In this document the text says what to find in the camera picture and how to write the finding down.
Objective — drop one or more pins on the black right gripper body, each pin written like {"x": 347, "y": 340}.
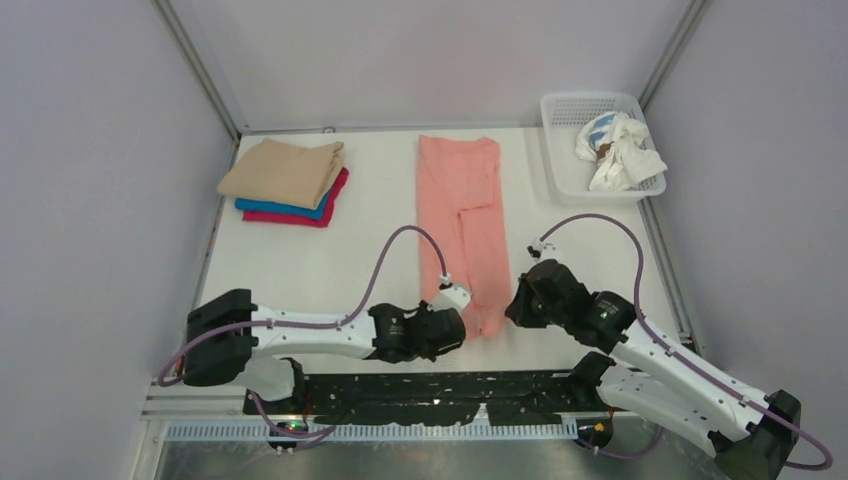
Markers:
{"x": 530, "y": 302}

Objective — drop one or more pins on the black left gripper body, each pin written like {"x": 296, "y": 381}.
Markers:
{"x": 449, "y": 326}

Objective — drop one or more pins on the salmon pink t-shirt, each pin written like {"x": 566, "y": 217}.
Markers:
{"x": 459, "y": 203}

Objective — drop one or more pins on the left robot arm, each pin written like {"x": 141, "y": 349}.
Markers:
{"x": 233, "y": 341}

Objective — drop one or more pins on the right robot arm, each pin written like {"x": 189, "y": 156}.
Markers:
{"x": 746, "y": 431}

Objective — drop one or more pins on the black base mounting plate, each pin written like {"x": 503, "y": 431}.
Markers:
{"x": 509, "y": 398}

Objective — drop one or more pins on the white crumpled t-shirt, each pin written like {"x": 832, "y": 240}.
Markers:
{"x": 615, "y": 142}

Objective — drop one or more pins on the white plastic basket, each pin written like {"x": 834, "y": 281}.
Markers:
{"x": 563, "y": 116}

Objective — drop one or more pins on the magenta folded t-shirt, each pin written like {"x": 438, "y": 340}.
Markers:
{"x": 335, "y": 190}

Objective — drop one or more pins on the beige folded t-shirt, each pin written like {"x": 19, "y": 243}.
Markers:
{"x": 280, "y": 172}

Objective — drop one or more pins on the blue folded t-shirt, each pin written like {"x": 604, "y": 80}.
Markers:
{"x": 283, "y": 209}

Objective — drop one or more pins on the white slotted cable duct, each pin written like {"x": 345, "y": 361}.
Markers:
{"x": 478, "y": 430}

